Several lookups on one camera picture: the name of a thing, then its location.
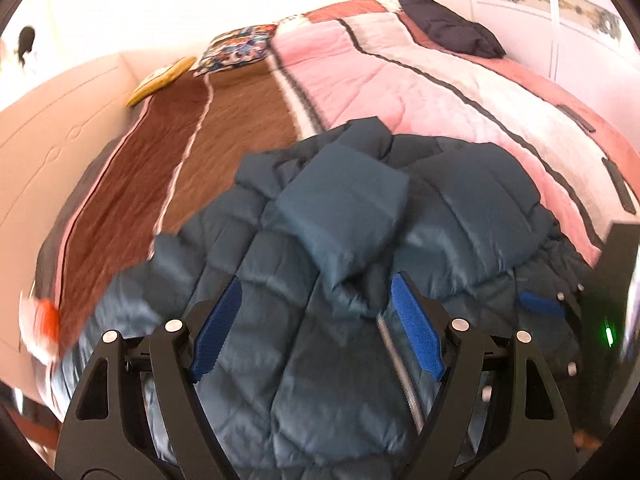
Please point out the orange white plastic packet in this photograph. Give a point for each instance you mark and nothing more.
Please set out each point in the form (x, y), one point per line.
(39, 325)

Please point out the beige bed headboard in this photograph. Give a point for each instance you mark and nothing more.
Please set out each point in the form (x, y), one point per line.
(48, 138)

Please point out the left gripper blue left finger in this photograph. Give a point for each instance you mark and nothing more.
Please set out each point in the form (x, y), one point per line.
(182, 352)

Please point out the colourful cartoon pillow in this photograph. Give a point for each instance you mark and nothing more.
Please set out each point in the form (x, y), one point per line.
(240, 47)

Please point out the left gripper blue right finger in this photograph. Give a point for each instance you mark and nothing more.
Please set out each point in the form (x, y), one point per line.
(452, 353)

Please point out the pink brown striped blanket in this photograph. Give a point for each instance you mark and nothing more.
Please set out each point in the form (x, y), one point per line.
(179, 148)

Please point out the teal quilted puffer jacket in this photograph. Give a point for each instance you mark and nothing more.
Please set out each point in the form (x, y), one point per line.
(317, 379)

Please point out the dark navy folded jacket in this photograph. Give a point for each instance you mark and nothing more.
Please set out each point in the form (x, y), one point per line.
(450, 31)

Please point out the white patterned wardrobe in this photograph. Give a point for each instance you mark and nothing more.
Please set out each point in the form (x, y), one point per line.
(582, 45)

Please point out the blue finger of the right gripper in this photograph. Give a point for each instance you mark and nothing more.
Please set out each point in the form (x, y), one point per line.
(541, 305)

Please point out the yellow pillow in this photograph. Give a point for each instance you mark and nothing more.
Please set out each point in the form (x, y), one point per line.
(159, 79)

